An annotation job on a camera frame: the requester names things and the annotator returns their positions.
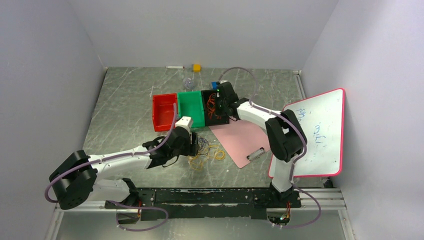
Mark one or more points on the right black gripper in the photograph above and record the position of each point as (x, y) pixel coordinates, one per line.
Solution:
(220, 112)

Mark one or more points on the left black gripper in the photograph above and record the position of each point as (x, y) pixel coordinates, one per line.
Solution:
(192, 148)

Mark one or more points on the black plastic bin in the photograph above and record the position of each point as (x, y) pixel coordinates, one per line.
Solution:
(210, 117)

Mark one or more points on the green plastic bin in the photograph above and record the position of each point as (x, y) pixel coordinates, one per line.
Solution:
(190, 104)

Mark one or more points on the red plastic bin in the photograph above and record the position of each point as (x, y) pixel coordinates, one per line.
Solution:
(163, 111)

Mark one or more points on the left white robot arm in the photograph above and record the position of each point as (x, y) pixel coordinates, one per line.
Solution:
(83, 177)

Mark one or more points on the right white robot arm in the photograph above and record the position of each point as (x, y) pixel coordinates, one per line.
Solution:
(286, 138)

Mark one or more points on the pink clipboard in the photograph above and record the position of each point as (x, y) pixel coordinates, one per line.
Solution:
(242, 140)

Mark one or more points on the yellow cube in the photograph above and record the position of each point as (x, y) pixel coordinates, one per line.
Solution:
(196, 68)

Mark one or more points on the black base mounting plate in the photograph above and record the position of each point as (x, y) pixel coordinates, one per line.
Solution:
(190, 203)

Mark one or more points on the white marker pen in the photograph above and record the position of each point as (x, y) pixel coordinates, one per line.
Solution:
(175, 67)

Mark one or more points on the pink-framed whiteboard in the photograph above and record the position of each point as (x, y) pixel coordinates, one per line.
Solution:
(322, 119)

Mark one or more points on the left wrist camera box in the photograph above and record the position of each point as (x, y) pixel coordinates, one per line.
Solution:
(185, 122)

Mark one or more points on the aluminium rail frame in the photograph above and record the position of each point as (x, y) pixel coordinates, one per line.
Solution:
(312, 199)

